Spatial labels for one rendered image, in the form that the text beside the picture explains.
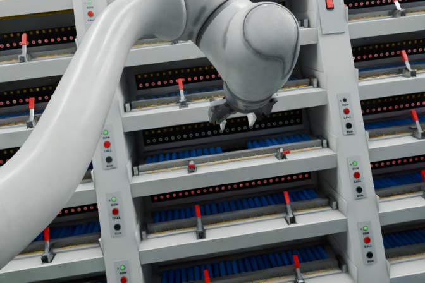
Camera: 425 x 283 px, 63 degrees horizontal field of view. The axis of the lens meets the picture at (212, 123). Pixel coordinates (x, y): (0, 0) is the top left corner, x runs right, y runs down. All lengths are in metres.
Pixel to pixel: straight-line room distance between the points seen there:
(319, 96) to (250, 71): 0.64
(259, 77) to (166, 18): 0.15
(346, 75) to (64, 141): 0.91
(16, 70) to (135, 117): 0.36
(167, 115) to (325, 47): 0.51
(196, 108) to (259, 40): 0.60
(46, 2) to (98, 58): 0.77
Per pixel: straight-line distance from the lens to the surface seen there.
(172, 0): 0.49
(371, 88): 1.15
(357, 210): 1.12
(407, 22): 1.25
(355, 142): 1.11
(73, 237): 1.15
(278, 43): 0.43
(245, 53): 0.44
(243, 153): 1.05
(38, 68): 1.11
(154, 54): 1.04
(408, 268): 1.26
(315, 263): 1.19
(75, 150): 0.34
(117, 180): 1.02
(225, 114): 0.73
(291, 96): 1.05
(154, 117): 1.01
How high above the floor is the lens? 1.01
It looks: 3 degrees up
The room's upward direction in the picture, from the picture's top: 8 degrees counter-clockwise
